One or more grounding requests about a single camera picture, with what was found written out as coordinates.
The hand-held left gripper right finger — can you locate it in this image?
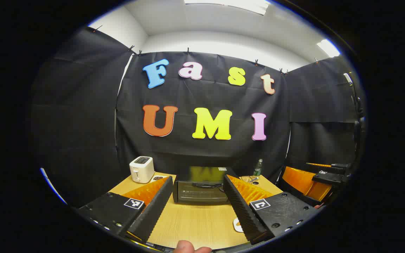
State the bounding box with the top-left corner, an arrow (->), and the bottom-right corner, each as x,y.
223,174 -> 320,246

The ceiling light panel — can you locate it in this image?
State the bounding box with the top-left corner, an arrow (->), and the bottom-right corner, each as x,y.
316,39 -> 341,58
184,0 -> 270,15

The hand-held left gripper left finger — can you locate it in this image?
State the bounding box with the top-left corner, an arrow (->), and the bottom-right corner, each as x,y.
77,176 -> 174,243

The black backdrop cloth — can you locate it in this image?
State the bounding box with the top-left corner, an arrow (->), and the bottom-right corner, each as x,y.
30,26 -> 366,208

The black tripod stand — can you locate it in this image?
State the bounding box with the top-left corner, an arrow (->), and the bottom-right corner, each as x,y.
343,72 -> 366,148

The white toaster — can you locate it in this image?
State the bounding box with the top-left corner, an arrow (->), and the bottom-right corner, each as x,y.
129,156 -> 155,183

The black electric oven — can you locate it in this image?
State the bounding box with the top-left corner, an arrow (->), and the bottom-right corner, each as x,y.
173,166 -> 238,205

